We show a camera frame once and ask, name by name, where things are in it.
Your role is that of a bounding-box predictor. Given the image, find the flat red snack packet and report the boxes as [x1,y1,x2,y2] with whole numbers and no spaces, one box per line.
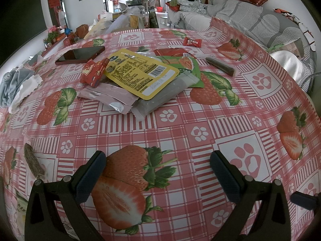
[153,47,198,59]

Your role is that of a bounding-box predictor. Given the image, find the red snack packet yellow trim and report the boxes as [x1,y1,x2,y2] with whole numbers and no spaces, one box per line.
[80,58,111,88]

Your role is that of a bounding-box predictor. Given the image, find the dark green bag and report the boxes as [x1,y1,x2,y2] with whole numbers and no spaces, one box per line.
[148,6,159,29]

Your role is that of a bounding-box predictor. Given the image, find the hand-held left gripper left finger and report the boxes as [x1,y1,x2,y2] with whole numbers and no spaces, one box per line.
[24,151,107,241]

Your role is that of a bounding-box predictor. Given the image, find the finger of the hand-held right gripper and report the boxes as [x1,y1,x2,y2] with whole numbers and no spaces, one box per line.
[292,191,316,210]

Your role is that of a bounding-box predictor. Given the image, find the dark television screen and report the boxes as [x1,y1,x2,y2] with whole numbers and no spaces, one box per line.
[0,0,48,63]

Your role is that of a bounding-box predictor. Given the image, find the clear plastic wrapper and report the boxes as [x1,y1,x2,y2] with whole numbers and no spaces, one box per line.
[25,51,48,67]

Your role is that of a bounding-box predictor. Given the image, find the small red candy packet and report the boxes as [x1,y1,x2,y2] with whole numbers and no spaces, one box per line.
[183,36,202,48]

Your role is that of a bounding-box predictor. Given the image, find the green strawberry snack packet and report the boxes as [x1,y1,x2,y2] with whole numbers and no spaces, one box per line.
[155,55,207,88]

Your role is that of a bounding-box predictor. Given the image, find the white plastic bag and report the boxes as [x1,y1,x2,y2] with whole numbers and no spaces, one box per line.
[85,6,148,39]

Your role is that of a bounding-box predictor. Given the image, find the potted pink flowers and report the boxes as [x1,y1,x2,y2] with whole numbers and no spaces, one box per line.
[43,26,61,48]

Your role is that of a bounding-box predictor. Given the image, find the sofa with grey striped blanket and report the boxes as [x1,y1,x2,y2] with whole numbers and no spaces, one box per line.
[167,0,318,63]

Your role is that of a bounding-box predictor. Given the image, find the dark red smartphone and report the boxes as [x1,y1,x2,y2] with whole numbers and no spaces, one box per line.
[55,46,106,66]

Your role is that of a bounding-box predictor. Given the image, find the white cushion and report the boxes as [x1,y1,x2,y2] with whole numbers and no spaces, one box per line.
[269,50,315,93]

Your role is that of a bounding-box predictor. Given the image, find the grey blue cloth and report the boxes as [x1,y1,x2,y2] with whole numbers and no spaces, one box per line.
[0,68,36,107]

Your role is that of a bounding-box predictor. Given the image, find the white red patterned cloth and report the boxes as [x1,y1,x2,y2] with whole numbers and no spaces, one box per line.
[273,8,318,52]

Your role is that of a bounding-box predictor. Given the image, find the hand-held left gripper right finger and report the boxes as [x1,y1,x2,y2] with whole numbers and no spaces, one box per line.
[210,151,291,241]

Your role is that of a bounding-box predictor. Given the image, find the strawberry printed tablecloth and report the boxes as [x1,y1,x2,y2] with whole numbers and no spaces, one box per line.
[0,26,318,241]

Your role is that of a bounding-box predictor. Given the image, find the brown paper bag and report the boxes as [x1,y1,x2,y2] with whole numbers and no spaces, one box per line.
[75,25,90,39]

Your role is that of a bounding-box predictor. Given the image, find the grey translucent snack packet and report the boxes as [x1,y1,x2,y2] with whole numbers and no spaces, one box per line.
[131,70,201,121]

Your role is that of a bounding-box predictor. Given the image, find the pale pink snack packet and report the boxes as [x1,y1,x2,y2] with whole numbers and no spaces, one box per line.
[76,83,139,114]

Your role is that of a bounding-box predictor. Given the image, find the brown snack bar clear wrapper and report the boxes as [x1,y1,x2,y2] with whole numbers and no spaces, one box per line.
[23,143,48,181]

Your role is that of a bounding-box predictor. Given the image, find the long dark brown snack bar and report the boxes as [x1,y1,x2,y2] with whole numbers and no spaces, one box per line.
[205,56,237,77]

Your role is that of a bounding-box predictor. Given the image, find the large yellow snack packet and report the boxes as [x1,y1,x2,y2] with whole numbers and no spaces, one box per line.
[103,49,179,101]

